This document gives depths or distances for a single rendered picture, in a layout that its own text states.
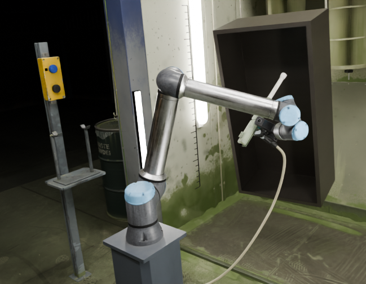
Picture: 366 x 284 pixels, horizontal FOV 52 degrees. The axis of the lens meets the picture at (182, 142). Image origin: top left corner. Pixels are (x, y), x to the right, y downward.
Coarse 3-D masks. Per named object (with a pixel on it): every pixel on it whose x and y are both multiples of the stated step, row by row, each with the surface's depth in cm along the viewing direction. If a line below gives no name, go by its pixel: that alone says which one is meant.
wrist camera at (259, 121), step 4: (256, 120) 196; (260, 120) 195; (264, 120) 196; (256, 124) 196; (260, 124) 195; (264, 124) 195; (268, 124) 195; (272, 124) 195; (264, 128) 195; (268, 128) 195; (272, 128) 195; (272, 132) 194
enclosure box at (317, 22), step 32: (224, 32) 229; (256, 32) 255; (288, 32) 243; (320, 32) 214; (224, 64) 248; (256, 64) 266; (288, 64) 253; (320, 64) 220; (320, 96) 225; (320, 128) 231; (256, 160) 302; (288, 160) 287; (320, 160) 237; (256, 192) 278; (288, 192) 270; (320, 192) 243
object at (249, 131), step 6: (282, 78) 214; (276, 84) 213; (276, 90) 213; (270, 96) 211; (252, 120) 209; (246, 126) 210; (252, 126) 206; (246, 132) 206; (252, 132) 206; (240, 138) 207; (246, 138) 205; (264, 138) 210; (246, 144) 206; (270, 144) 213; (276, 144) 213
